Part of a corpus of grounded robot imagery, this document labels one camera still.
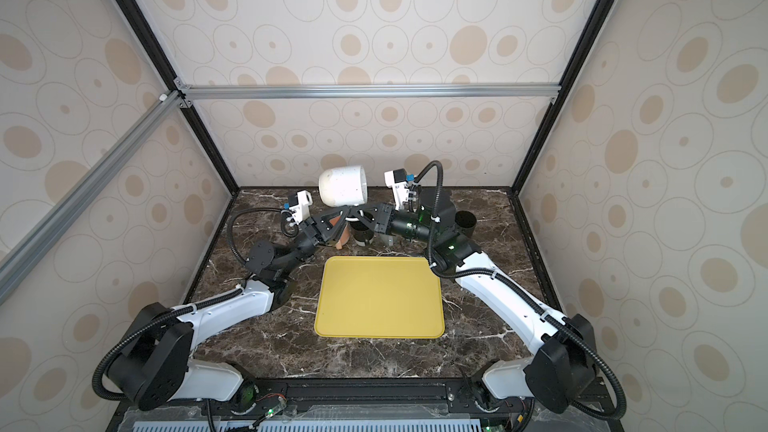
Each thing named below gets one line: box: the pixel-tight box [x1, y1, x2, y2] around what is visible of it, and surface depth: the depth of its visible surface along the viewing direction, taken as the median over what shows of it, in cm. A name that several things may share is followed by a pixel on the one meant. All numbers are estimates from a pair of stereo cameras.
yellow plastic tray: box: [314, 256, 445, 339], surface depth 94 cm
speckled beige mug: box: [319, 165, 368, 207], surface depth 65 cm
